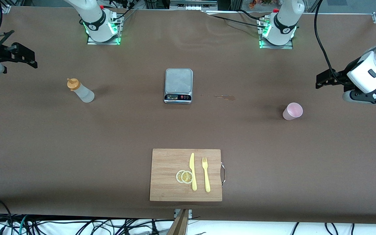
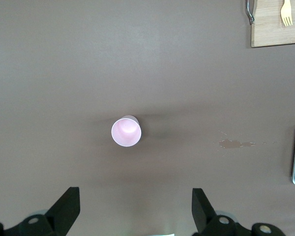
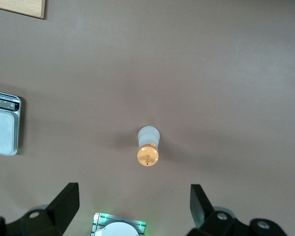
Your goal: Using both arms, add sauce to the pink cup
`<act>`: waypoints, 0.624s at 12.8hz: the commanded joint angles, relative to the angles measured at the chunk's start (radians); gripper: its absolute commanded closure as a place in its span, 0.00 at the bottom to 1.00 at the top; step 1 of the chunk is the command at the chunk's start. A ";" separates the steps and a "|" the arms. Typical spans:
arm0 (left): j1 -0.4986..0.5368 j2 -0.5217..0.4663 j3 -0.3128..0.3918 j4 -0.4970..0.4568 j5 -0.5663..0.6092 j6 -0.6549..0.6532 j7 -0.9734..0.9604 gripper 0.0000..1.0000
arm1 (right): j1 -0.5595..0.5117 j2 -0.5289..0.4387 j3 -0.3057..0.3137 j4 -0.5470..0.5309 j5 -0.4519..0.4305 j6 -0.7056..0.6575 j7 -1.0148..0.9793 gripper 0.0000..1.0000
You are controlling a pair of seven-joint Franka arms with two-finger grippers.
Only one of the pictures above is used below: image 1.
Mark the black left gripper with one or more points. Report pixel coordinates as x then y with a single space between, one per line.
339 77

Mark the pink plastic cup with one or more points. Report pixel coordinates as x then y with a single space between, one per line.
292 111

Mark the translucent sauce bottle orange cap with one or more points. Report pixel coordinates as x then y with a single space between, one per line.
85 94

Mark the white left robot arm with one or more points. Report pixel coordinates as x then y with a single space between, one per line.
286 23

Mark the brown table cover sheet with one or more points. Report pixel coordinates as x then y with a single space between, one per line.
77 163

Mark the silver digital kitchen scale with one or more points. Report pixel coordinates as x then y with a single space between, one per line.
178 80

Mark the grey power strip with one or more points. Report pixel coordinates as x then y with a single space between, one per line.
193 6

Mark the yellow plastic fork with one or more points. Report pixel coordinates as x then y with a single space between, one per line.
207 181

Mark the yellow plastic knife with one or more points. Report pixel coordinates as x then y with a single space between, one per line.
193 182

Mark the lemon slice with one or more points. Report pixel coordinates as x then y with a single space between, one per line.
187 177
178 176

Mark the wooden cutting board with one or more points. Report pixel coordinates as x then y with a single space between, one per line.
165 182

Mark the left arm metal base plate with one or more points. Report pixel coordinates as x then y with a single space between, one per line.
286 47

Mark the small grey metal bracket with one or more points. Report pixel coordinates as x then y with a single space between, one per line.
190 212

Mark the wooden post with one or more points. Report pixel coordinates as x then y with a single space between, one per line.
180 225

